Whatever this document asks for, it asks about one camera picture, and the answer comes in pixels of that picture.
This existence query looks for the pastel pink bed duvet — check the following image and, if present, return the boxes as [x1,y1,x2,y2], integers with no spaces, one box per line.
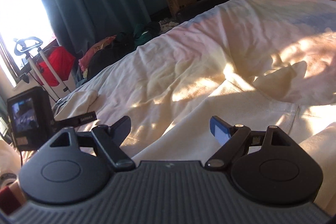
[76,0,336,140]

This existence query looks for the red bag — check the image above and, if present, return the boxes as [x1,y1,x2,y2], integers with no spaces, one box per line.
[36,46,75,87]

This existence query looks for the black window frame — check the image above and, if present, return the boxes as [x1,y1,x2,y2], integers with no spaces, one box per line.
[1,37,31,83]

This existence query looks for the pile of colourful clothes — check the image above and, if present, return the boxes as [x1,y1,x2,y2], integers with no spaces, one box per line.
[76,19,178,87]

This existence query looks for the cream sweatpants with black stripe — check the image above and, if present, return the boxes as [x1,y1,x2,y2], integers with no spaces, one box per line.
[53,79,335,214]

